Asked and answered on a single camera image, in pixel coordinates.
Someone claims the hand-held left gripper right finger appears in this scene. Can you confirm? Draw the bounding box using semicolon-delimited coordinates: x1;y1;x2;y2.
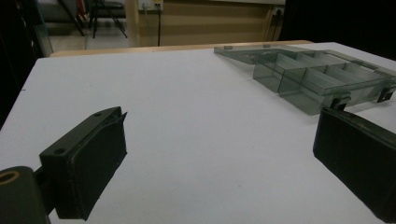
312;107;396;224

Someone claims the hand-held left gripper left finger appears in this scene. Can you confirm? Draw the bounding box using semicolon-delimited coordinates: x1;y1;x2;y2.
38;105;129;221

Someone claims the clear plastic compartment box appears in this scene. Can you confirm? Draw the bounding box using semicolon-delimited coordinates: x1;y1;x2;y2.
214;44;396;117

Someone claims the black folding chair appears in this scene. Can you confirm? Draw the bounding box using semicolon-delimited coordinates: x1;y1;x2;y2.
89;0;126;20

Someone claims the black hanging cable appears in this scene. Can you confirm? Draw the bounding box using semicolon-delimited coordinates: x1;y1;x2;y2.
156;7;163;48

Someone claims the white wall socket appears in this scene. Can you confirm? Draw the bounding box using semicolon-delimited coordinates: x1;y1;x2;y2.
137;0;164;11

